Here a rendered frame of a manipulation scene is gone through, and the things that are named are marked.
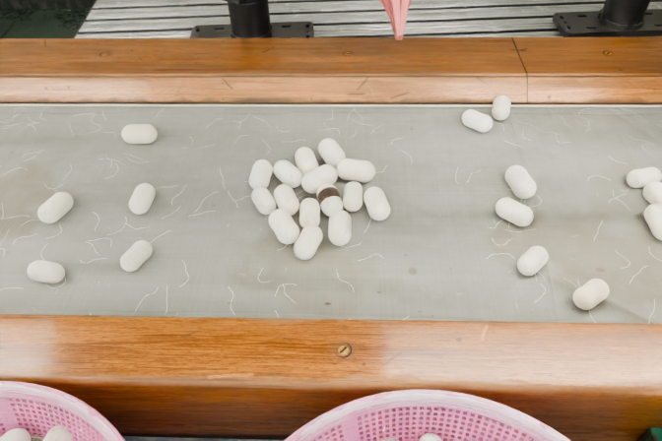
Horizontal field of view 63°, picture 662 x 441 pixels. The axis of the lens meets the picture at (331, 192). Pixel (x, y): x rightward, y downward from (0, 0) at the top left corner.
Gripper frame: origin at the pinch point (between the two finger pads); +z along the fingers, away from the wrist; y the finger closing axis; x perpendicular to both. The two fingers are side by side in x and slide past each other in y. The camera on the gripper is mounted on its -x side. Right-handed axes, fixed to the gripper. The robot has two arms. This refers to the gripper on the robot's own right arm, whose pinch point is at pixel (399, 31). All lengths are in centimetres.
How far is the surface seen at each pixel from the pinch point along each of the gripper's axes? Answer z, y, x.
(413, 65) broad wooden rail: 2.0, 2.2, 5.9
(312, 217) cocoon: 20.4, -9.0, -9.0
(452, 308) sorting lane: 28.0, 2.4, -13.1
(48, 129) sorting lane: 9.8, -39.2, 2.1
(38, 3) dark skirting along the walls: -84, -142, 175
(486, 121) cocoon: 10.1, 9.0, 0.0
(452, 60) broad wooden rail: 1.2, 7.0, 6.6
